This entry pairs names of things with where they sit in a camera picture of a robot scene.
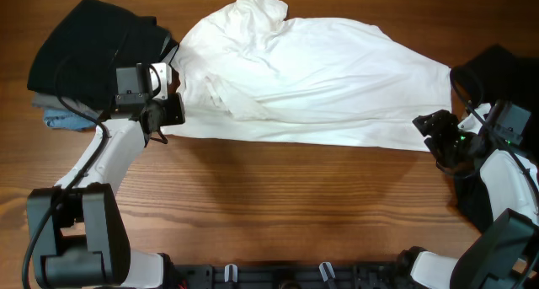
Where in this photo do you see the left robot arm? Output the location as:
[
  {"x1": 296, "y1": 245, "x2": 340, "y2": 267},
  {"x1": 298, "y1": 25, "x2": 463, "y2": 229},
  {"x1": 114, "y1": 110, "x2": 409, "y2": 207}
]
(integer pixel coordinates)
[{"x1": 21, "y1": 62, "x2": 185, "y2": 288}]

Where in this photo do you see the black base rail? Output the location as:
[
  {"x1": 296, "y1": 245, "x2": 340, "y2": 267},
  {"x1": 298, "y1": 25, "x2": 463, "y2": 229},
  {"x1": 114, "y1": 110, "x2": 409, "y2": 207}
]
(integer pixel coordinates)
[{"x1": 176, "y1": 262, "x2": 418, "y2": 289}]

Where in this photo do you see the folded black garment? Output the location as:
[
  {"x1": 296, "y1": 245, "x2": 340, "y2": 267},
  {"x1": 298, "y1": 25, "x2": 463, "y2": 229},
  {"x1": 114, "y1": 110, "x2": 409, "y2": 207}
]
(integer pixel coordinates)
[{"x1": 27, "y1": 0, "x2": 178, "y2": 110}]

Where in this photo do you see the folded light blue garment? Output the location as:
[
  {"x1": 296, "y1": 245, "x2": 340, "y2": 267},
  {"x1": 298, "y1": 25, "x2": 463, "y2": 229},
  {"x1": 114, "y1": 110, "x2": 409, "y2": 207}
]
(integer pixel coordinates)
[{"x1": 43, "y1": 109, "x2": 95, "y2": 131}]

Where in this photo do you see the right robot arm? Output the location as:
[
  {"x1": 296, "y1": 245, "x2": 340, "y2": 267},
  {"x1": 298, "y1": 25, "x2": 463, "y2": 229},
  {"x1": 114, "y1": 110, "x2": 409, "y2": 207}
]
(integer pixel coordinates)
[{"x1": 400, "y1": 100, "x2": 538, "y2": 288}]

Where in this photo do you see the white t-shirt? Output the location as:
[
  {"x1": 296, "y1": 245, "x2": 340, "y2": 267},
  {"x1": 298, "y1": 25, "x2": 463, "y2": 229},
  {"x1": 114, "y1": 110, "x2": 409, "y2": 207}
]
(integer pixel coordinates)
[{"x1": 164, "y1": 0, "x2": 451, "y2": 151}]

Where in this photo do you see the folded grey garment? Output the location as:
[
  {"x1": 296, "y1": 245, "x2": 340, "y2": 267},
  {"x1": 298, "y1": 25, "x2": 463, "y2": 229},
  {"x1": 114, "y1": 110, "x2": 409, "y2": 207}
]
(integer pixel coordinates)
[{"x1": 32, "y1": 93, "x2": 102, "y2": 117}]

